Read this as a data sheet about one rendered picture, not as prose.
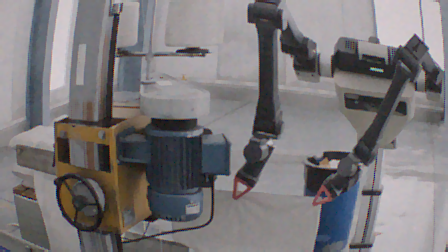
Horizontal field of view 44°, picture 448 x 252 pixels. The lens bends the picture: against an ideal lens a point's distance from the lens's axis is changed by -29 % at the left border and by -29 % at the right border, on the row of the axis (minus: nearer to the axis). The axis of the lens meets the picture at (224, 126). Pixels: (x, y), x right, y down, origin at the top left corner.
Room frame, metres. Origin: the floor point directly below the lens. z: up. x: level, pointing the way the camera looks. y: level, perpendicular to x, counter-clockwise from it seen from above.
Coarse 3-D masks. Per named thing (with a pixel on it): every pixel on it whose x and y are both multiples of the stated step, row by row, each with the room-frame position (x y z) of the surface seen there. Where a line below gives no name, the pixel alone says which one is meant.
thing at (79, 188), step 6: (90, 180) 1.78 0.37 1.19; (72, 186) 1.77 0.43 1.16; (78, 186) 1.76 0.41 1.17; (84, 186) 1.75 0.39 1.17; (96, 186) 1.77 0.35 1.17; (78, 192) 1.76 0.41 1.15; (84, 192) 1.75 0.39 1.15; (90, 192) 1.75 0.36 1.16; (102, 192) 1.78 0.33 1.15; (90, 198) 1.75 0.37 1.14; (102, 198) 1.76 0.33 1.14; (102, 204) 1.76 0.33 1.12; (84, 210) 1.76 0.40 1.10; (90, 210) 1.75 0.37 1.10; (96, 210) 1.74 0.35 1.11; (102, 210) 1.77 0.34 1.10
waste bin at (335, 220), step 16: (304, 160) 4.32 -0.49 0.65; (320, 160) 4.53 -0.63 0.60; (304, 176) 4.32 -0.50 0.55; (320, 176) 4.14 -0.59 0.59; (304, 192) 4.31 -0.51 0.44; (352, 192) 4.16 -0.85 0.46; (336, 208) 4.12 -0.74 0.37; (352, 208) 4.20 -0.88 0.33; (320, 224) 4.14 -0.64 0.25; (336, 224) 4.13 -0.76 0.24; (320, 240) 4.14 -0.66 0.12; (336, 240) 4.15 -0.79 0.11
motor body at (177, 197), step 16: (160, 128) 1.82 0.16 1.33; (192, 128) 1.83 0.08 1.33; (160, 144) 1.79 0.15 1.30; (176, 144) 1.79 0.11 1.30; (192, 144) 1.81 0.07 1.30; (160, 160) 1.79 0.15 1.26; (176, 160) 1.79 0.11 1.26; (192, 160) 1.81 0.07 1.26; (160, 176) 1.79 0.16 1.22; (176, 176) 1.79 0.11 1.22; (192, 176) 1.81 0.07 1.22; (160, 192) 1.80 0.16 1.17; (176, 192) 1.79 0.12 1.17; (192, 192) 1.82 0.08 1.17; (160, 208) 1.79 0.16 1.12; (176, 208) 1.78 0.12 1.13; (192, 208) 1.80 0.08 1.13
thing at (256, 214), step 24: (216, 192) 2.16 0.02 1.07; (240, 192) 2.15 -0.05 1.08; (264, 192) 2.13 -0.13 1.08; (216, 216) 2.16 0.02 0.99; (240, 216) 2.15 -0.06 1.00; (264, 216) 2.12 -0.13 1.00; (288, 216) 2.09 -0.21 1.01; (312, 216) 2.05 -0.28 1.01; (192, 240) 2.19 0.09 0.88; (216, 240) 2.16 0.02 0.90; (240, 240) 2.15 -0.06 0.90; (264, 240) 2.12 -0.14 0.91; (288, 240) 2.08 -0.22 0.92; (312, 240) 2.05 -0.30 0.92
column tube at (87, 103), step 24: (96, 0) 1.80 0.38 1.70; (120, 0) 1.89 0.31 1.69; (96, 24) 1.80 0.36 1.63; (72, 48) 1.83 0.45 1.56; (96, 48) 1.79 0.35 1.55; (72, 72) 1.82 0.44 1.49; (96, 72) 1.79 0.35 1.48; (72, 96) 1.82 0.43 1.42; (96, 96) 1.79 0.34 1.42; (72, 120) 1.82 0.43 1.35; (96, 120) 1.80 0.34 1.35; (72, 144) 1.82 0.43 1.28; (96, 144) 1.79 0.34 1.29; (96, 168) 1.79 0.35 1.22; (96, 240) 1.80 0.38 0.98
